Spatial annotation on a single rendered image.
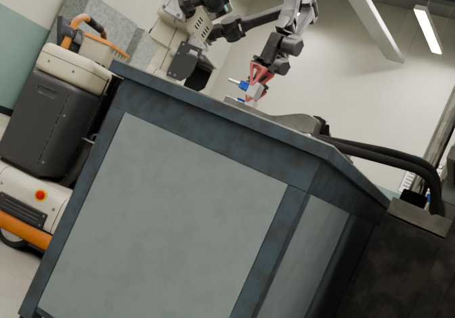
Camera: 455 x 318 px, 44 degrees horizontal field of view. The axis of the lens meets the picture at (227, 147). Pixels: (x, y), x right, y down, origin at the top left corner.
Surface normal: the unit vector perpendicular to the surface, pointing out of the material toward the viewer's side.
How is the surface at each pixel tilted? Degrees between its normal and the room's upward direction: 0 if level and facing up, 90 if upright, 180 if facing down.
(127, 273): 90
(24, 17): 90
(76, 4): 90
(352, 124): 90
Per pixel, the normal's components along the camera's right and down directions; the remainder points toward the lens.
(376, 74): -0.47, -0.23
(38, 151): -0.18, -0.11
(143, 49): 0.78, 0.34
